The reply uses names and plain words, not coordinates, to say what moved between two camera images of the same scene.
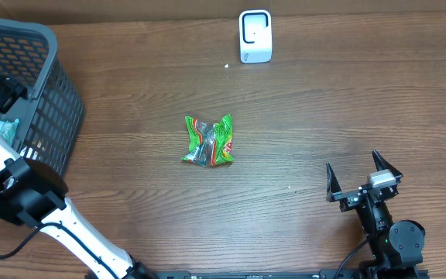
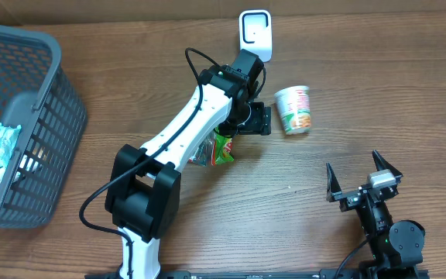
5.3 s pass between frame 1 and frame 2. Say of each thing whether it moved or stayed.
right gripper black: stayed
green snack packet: stayed
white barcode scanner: stayed
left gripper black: moved
